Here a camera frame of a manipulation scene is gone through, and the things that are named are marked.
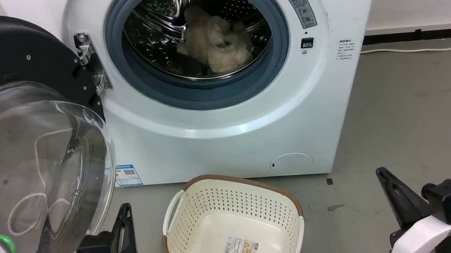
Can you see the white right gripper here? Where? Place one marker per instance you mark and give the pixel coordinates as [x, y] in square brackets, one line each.
[425, 237]

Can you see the white front-load washing machine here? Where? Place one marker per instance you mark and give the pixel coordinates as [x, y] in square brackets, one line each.
[211, 154]

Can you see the grey rubber door gasket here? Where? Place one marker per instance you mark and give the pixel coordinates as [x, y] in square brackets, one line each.
[204, 97]

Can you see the black door latch slot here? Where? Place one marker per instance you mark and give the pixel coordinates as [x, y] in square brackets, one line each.
[307, 43]

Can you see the metal door hinge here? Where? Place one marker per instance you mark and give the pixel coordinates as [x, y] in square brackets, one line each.
[86, 49]

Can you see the steel washing machine drum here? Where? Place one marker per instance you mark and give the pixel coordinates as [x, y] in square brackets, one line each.
[157, 20]

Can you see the blue QR code label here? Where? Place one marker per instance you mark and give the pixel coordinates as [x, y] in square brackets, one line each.
[128, 175]

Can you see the cream plastic laundry basket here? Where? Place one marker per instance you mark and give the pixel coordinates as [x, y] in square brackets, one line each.
[230, 230]

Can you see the paper product label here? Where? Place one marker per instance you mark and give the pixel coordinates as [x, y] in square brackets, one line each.
[241, 250]

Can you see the round drain filter cover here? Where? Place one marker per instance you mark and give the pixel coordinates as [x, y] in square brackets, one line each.
[291, 163]

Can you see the white text label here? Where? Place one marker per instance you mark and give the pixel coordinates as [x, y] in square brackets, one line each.
[345, 49]

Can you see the black baseboard strip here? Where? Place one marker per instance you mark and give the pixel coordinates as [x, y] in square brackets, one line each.
[435, 34]

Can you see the beige plush toy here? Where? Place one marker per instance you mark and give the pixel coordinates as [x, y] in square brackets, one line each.
[219, 44]

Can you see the grey warning sticker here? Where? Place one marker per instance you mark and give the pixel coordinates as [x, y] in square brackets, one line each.
[301, 8]

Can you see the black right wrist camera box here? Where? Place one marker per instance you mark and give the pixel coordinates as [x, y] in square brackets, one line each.
[448, 199]

